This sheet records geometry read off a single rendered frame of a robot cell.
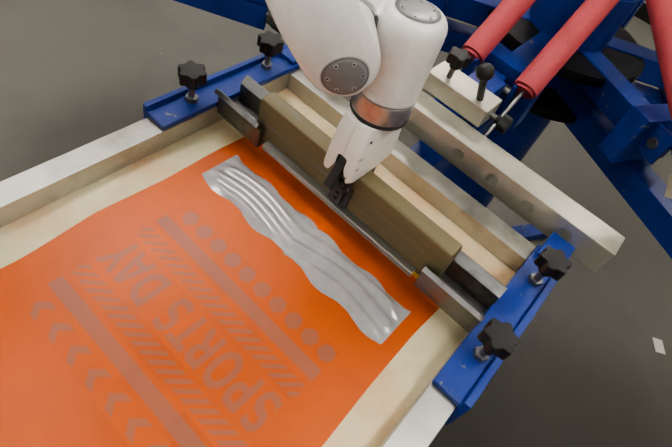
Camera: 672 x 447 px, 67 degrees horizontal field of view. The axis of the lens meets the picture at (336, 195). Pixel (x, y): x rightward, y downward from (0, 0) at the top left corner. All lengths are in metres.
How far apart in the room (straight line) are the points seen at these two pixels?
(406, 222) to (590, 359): 1.57
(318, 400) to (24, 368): 0.32
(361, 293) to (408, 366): 0.11
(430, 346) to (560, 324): 1.49
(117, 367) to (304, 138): 0.37
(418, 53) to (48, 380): 0.52
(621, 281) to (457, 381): 1.89
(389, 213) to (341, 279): 0.11
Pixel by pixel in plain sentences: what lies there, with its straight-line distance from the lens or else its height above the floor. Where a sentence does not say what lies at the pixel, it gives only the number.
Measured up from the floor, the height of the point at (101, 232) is 0.95.
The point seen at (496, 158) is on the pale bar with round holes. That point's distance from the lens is 0.86.
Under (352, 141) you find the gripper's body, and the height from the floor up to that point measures 1.14.
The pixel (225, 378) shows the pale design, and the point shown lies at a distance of 0.63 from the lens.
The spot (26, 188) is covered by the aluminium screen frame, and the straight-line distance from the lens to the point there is 0.75.
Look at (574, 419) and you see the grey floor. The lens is 2.02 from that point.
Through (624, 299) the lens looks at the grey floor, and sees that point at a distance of 2.44.
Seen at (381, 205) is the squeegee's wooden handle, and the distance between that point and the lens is 0.69.
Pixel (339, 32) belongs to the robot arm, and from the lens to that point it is 0.46.
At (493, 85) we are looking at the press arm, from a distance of 1.01.
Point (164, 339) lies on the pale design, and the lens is 0.65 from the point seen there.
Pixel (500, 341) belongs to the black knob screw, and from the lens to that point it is 0.63.
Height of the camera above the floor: 1.55
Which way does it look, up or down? 48 degrees down
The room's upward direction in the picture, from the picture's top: 20 degrees clockwise
